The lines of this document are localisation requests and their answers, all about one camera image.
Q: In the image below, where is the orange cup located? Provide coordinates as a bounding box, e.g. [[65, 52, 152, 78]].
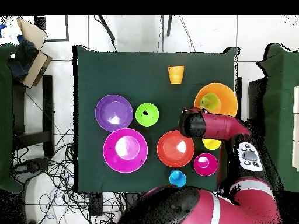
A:
[[167, 65, 185, 85]]

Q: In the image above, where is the green cup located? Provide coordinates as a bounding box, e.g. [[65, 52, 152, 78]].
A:
[[199, 92, 221, 110]]

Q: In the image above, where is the white box stack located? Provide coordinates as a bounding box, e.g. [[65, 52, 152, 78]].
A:
[[291, 85, 299, 173]]

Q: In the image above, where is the small green bowl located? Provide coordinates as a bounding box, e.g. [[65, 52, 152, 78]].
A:
[[135, 102, 160, 127]]

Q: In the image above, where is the wide red bowl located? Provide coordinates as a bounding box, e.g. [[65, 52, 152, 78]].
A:
[[157, 129, 195, 169]]

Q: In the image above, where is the wide purple bowl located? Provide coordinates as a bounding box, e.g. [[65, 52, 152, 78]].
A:
[[95, 94, 134, 133]]

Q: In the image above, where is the dark green table cloth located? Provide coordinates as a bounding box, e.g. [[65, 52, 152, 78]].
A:
[[72, 44, 240, 194]]

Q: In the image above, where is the large pink bowl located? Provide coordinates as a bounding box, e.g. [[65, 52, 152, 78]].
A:
[[102, 128, 148, 174]]

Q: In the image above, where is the blue cup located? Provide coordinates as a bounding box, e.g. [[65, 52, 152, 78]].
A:
[[169, 169, 187, 188]]

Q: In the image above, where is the yellow cup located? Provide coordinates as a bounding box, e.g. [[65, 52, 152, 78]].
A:
[[202, 138, 222, 151]]

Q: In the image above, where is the small crimson bowl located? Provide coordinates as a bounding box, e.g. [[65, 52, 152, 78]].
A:
[[193, 152, 218, 177]]

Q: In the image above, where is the large orange bowl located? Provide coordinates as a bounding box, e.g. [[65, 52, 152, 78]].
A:
[[194, 82, 238, 117]]

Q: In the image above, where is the black power adapter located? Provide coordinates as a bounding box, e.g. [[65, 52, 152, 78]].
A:
[[89, 192, 104, 217]]

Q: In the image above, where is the black tripod leg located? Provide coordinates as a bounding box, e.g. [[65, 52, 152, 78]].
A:
[[166, 15, 174, 37], [93, 15, 118, 53]]

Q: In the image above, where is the cardboard box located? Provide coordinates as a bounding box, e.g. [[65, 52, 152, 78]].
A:
[[15, 16, 53, 89]]

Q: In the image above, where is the dark blue fabric bundle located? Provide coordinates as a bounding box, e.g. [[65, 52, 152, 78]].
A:
[[8, 34, 39, 80]]

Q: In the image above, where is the green cloth covered table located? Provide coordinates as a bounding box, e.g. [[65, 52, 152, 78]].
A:
[[0, 43, 24, 194], [256, 43, 299, 193]]

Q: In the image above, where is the tangle of black cables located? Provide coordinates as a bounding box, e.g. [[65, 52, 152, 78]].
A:
[[12, 128, 124, 224]]

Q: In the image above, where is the black stool frame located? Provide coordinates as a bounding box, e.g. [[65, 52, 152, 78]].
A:
[[234, 76, 266, 122], [12, 74, 55, 159]]

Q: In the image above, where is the black square frame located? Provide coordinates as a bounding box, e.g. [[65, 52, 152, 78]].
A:
[[34, 15, 70, 43]]

